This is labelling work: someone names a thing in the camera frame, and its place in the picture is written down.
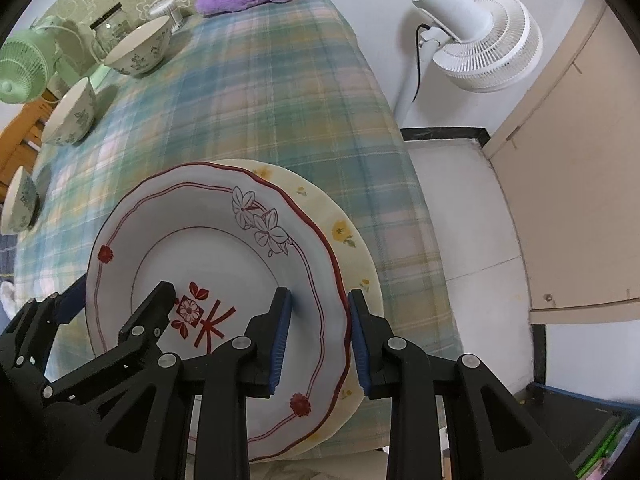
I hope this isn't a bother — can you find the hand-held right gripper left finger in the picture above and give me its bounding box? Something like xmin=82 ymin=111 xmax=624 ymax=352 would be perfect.
xmin=95 ymin=287 xmax=293 ymax=480

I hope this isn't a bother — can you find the clear cotton swab container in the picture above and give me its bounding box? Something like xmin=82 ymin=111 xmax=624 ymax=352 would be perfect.
xmin=145 ymin=0 xmax=187 ymax=31

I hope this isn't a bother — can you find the dark box with blue edge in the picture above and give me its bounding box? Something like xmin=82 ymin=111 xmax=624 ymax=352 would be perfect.
xmin=517 ymin=382 xmax=633 ymax=480

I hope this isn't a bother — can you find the white plate with red pattern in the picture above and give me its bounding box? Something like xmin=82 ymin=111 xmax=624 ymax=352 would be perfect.
xmin=85 ymin=161 xmax=353 ymax=462

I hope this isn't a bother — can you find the white standing fan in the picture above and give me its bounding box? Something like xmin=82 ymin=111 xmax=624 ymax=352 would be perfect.
xmin=392 ymin=0 xmax=543 ymax=128

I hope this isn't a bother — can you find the grey floral ceramic bowl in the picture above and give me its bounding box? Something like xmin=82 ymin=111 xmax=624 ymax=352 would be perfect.
xmin=0 ymin=166 xmax=40 ymax=235
xmin=103 ymin=15 xmax=172 ymax=78
xmin=41 ymin=77 xmax=97 ymax=147

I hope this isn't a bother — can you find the green desk fan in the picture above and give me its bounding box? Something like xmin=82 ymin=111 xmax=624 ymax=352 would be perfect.
xmin=0 ymin=15 xmax=106 ymax=106

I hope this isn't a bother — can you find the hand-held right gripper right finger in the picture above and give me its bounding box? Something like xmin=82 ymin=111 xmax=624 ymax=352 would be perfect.
xmin=347 ymin=289 xmax=576 ymax=480

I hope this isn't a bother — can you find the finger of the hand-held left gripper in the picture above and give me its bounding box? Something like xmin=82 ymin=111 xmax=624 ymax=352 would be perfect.
xmin=0 ymin=274 xmax=88 ymax=367
xmin=42 ymin=281 xmax=177 ymax=402

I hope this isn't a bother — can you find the pile of light clothes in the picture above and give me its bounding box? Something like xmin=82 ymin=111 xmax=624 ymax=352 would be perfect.
xmin=0 ymin=280 xmax=18 ymax=318

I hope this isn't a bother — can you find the glass jar with brown lid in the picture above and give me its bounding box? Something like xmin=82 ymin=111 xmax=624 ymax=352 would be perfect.
xmin=90 ymin=4 xmax=132 ymax=58

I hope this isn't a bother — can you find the blue striped cloth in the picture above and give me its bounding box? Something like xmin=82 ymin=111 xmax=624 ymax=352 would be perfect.
xmin=0 ymin=232 xmax=18 ymax=276

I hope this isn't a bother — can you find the plaid tablecloth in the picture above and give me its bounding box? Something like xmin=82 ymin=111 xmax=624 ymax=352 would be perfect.
xmin=12 ymin=0 xmax=463 ymax=461

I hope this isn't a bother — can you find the black fan cable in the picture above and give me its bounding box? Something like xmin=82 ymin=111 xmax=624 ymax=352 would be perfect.
xmin=412 ymin=22 xmax=431 ymax=103

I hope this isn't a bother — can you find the large round yellow floral plate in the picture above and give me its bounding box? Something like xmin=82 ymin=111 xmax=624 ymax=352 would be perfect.
xmin=210 ymin=159 xmax=385 ymax=461

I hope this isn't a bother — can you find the wooden chair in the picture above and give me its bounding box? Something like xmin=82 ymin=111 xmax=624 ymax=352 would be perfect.
xmin=0 ymin=87 xmax=61 ymax=206

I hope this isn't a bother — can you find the beige door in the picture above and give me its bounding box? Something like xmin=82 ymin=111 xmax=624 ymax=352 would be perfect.
xmin=482 ymin=0 xmax=640 ymax=321

